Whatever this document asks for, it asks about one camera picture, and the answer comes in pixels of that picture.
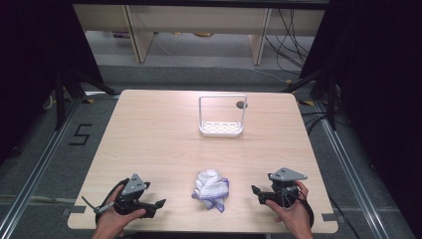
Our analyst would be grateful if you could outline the black floor cables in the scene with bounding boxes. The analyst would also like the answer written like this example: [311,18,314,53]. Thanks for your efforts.
[299,110,333,134]

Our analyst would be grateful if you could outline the person's right hand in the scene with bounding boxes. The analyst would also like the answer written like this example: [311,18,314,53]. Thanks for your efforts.
[265,180,315,239]

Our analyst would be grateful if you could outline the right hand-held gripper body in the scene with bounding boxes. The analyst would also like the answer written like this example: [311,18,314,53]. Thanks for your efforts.
[262,167,309,209]

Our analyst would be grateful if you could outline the grey strap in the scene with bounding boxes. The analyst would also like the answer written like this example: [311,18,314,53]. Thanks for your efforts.
[81,195,115,215]

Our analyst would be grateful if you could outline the light wooden desk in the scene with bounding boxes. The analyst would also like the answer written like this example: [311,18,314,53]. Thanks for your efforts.
[73,4,326,66]

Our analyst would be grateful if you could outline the aluminium floor rail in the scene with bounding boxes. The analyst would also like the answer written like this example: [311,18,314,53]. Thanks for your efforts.
[314,100,390,239]
[0,98,83,239]

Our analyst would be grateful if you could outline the person's left hand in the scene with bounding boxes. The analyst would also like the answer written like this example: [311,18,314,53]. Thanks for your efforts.
[92,193,147,239]

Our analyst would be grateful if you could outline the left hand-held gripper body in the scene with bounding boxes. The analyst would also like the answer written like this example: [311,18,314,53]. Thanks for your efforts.
[113,172,152,216]

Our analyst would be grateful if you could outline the black curtain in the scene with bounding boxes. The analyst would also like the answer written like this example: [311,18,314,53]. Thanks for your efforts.
[0,0,105,165]
[298,0,422,230]

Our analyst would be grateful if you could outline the bundle of black cables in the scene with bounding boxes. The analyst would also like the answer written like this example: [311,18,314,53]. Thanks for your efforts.
[264,8,317,77]

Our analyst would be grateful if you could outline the white cloth with purple edging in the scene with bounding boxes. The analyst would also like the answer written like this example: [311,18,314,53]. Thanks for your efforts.
[191,168,231,213]

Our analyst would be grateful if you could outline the black metal stand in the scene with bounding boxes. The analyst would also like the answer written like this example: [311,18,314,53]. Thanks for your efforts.
[54,66,121,131]
[282,65,340,131]

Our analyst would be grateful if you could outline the white plastic rack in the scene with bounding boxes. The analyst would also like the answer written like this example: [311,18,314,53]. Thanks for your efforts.
[198,94,249,138]

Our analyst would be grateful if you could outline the black floor cable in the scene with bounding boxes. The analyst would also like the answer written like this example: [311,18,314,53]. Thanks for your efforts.
[327,194,363,239]

